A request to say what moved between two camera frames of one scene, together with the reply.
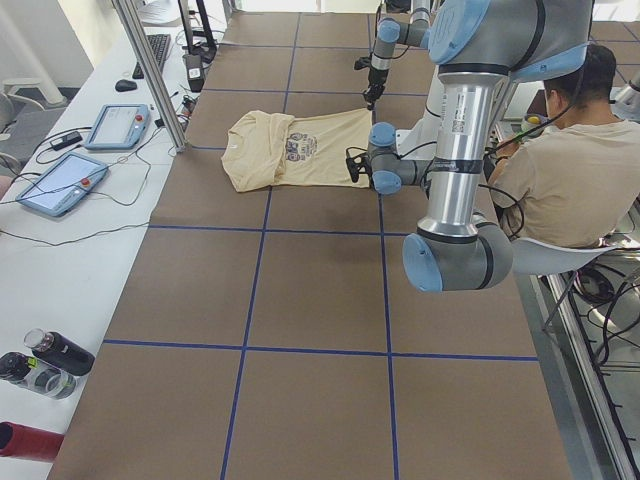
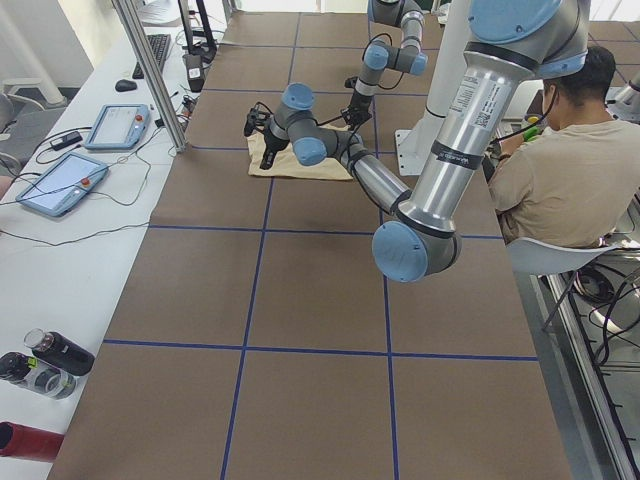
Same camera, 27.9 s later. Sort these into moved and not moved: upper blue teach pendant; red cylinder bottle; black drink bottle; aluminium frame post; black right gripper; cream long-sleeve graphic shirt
Moved: black right gripper; cream long-sleeve graphic shirt
Not moved: black drink bottle; red cylinder bottle; upper blue teach pendant; aluminium frame post
